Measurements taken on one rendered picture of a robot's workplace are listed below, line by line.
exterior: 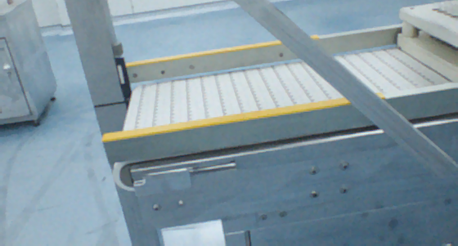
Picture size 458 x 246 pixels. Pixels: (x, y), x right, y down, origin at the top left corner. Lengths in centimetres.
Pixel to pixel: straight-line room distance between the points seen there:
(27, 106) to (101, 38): 234
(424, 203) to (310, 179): 22
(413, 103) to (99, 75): 51
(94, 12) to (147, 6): 487
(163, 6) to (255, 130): 514
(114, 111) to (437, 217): 58
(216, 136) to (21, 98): 262
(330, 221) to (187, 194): 24
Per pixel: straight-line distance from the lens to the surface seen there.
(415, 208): 74
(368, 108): 47
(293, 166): 57
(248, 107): 63
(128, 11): 567
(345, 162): 58
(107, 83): 81
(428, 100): 59
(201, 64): 77
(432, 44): 78
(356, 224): 72
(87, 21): 78
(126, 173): 56
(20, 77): 304
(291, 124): 53
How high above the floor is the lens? 118
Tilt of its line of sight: 26 degrees down
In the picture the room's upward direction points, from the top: 8 degrees counter-clockwise
